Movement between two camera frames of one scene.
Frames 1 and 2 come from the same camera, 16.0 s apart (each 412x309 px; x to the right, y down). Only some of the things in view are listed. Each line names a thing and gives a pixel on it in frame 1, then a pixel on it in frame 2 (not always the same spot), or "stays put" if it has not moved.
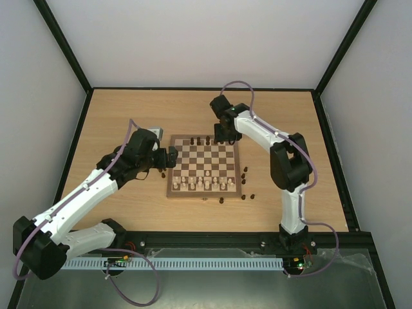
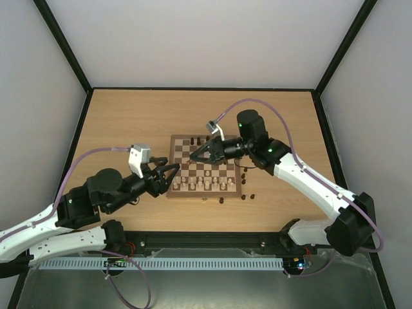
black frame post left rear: (67, 50) stays put
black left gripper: (163, 162) → (162, 184)
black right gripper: (226, 134) → (215, 150)
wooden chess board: (205, 168) stays put
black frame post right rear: (356, 26) stays put
